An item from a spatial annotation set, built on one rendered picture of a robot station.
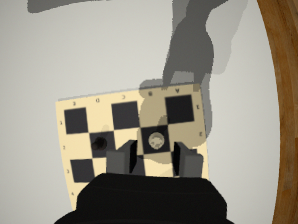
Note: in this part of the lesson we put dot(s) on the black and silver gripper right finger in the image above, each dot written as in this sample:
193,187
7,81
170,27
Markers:
185,162

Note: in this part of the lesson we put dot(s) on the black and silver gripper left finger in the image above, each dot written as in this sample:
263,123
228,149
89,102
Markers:
122,160

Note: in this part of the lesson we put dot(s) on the cream and black chessboard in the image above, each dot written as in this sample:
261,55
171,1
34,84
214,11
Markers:
176,112

